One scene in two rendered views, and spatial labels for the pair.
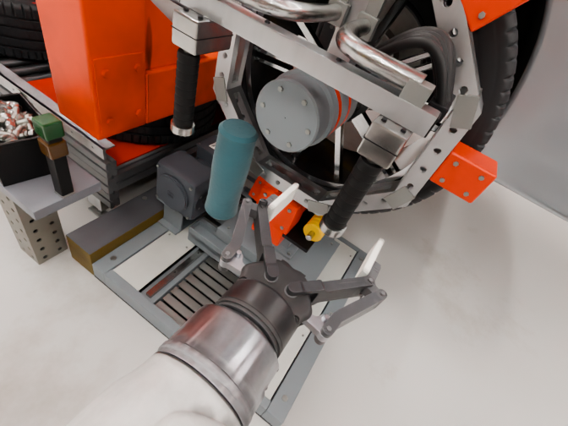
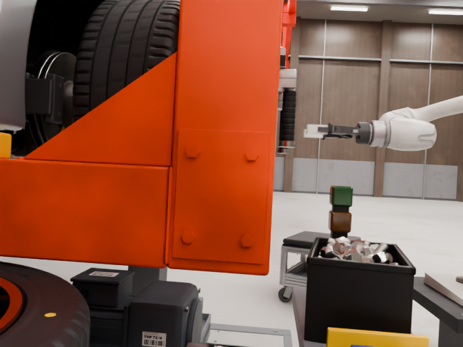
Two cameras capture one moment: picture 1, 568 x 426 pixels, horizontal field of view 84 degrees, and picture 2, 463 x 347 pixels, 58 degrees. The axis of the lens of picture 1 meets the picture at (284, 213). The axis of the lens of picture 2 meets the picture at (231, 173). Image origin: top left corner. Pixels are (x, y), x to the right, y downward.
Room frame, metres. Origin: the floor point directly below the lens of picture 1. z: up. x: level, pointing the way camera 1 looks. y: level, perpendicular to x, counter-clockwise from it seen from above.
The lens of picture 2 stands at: (0.82, 1.30, 0.68)
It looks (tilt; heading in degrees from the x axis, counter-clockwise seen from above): 0 degrees down; 260
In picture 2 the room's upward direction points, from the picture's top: 3 degrees clockwise
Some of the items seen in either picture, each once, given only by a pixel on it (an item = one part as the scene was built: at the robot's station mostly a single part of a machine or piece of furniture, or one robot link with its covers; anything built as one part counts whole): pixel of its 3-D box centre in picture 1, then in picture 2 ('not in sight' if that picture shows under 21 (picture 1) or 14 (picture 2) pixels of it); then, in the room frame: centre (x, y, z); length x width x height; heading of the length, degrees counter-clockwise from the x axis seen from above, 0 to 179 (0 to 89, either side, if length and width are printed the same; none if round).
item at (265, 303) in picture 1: (268, 301); (355, 133); (0.17, -0.02, 0.83); 0.09 x 0.08 x 0.07; 164
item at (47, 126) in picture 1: (48, 127); (340, 195); (0.46, 0.52, 0.64); 0.04 x 0.04 x 0.04; 74
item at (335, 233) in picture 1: (351, 195); (284, 130); (0.40, -0.08, 0.83); 0.04 x 0.04 x 0.16
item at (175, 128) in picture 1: (185, 91); (288, 117); (0.49, 0.24, 0.83); 0.04 x 0.04 x 0.16
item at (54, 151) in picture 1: (53, 146); (340, 221); (0.46, 0.52, 0.59); 0.04 x 0.04 x 0.04; 74
